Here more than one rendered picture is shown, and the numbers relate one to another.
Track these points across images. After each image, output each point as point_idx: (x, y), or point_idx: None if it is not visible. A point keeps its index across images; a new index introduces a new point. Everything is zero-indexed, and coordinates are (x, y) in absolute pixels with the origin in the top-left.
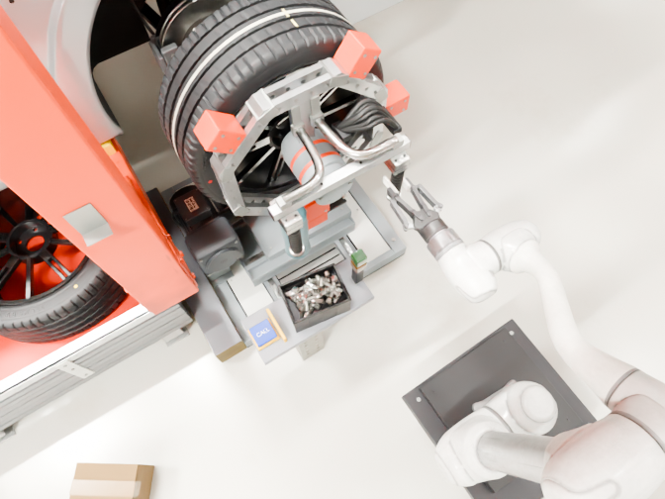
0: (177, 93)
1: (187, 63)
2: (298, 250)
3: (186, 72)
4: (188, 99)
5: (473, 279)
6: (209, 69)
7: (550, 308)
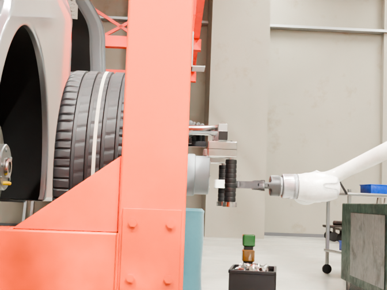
0: (90, 100)
1: (88, 83)
2: (235, 195)
3: (91, 86)
4: (106, 97)
5: (326, 174)
6: (110, 80)
7: (367, 152)
